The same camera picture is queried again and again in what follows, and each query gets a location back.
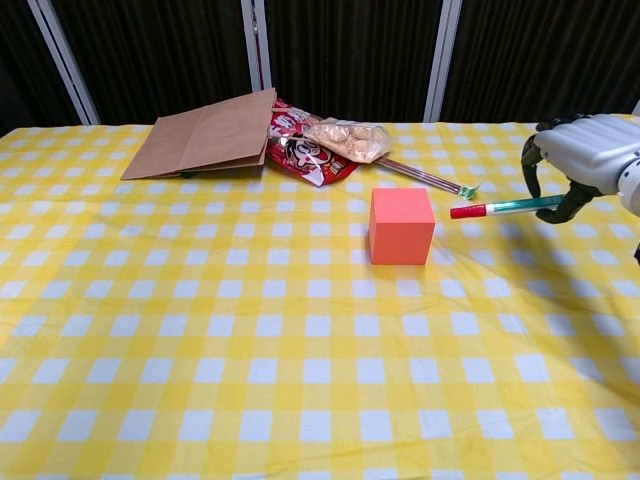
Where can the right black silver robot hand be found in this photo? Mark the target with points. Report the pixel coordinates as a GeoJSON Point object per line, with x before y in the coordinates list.
{"type": "Point", "coordinates": [590, 145]}

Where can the red and green marker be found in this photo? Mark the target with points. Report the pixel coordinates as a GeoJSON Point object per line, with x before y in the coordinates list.
{"type": "Point", "coordinates": [500, 207]}

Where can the orange cube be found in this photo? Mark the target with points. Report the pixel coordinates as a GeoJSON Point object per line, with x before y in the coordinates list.
{"type": "Point", "coordinates": [400, 230]}

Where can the clear wrapped stick green end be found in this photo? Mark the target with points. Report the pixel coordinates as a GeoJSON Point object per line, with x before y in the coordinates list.
{"type": "Point", "coordinates": [425, 177]}

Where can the clear bag of crackers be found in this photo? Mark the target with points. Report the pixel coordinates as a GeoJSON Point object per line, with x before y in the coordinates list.
{"type": "Point", "coordinates": [350, 140]}

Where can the red snack packet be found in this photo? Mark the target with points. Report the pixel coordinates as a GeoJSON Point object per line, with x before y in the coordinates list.
{"type": "Point", "coordinates": [310, 160]}

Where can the yellow white checkered tablecloth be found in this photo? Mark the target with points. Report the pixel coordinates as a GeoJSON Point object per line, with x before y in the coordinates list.
{"type": "Point", "coordinates": [250, 325]}

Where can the brown paper bag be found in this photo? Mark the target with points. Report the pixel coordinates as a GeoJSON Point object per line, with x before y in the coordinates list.
{"type": "Point", "coordinates": [205, 137]}

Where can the white frame post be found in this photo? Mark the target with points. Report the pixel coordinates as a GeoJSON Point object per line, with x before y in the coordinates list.
{"type": "Point", "coordinates": [442, 60]}
{"type": "Point", "coordinates": [65, 65]}
{"type": "Point", "coordinates": [256, 45]}

